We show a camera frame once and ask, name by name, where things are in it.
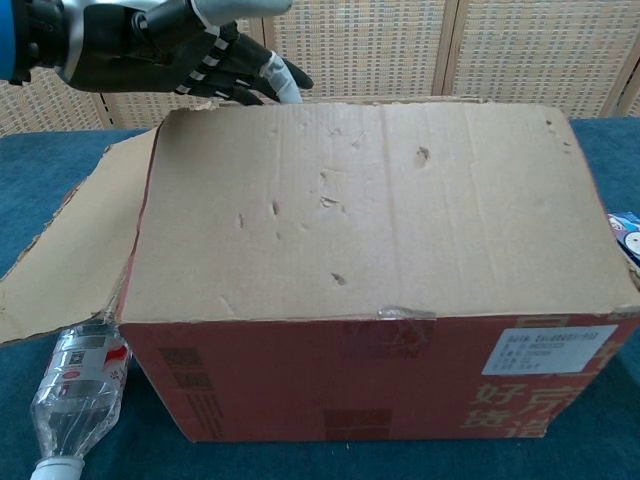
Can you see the blue snack packet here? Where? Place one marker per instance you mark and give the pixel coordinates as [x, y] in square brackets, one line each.
[627, 235]

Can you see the clear plastic water bottle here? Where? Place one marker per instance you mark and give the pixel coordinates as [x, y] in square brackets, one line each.
[75, 400]

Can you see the woven rattan folding screen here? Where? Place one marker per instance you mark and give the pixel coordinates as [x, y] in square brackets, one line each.
[450, 45]

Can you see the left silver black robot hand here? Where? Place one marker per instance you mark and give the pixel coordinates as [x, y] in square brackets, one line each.
[130, 55]

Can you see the red cardboard box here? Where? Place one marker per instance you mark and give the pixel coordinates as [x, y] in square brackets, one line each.
[350, 225]

